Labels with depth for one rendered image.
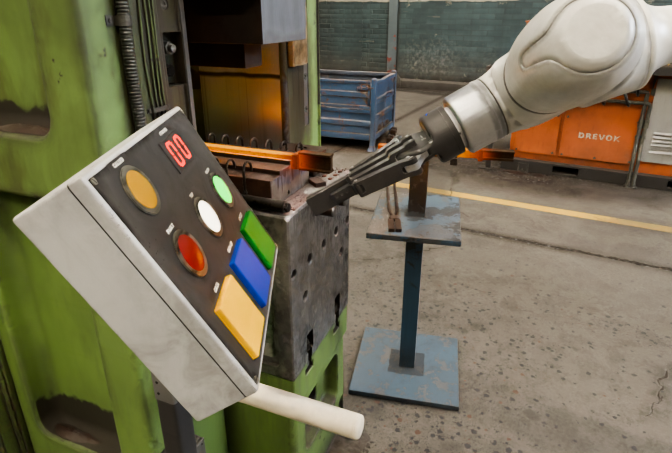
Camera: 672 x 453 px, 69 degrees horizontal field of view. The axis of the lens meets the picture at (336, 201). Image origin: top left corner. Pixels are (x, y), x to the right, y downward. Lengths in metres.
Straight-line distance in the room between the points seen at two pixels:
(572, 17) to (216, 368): 0.48
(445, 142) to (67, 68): 0.61
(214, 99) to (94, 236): 1.11
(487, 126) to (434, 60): 8.26
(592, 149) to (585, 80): 4.08
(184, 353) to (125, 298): 0.08
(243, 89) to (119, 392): 0.86
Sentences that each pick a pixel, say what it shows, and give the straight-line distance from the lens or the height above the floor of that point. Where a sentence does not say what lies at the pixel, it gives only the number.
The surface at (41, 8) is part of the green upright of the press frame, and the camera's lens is 0.94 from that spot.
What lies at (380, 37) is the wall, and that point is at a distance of 9.27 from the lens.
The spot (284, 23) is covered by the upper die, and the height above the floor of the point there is 1.31.
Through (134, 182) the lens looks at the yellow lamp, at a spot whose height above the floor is 1.17.
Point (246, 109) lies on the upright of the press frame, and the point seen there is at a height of 1.06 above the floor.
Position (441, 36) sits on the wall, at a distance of 8.89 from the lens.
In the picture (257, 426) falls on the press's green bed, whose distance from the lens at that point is 1.50.
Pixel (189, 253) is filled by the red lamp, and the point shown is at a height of 1.09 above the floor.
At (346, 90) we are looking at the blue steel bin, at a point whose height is 0.59.
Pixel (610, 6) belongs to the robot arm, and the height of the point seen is 1.34.
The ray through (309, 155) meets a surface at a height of 1.01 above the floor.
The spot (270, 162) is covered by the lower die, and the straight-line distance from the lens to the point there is 1.20.
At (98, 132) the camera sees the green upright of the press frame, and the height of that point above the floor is 1.15.
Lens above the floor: 1.34
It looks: 21 degrees down
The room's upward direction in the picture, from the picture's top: straight up
